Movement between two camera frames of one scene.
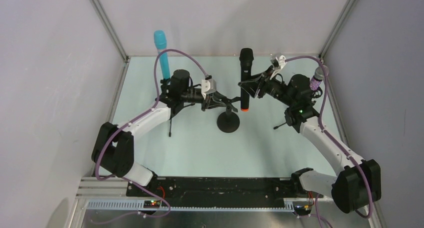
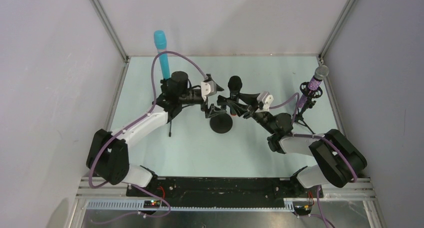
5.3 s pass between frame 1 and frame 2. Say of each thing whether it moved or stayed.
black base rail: stayed
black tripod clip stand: stayed
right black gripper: moved
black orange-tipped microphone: moved
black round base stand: moved
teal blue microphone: stayed
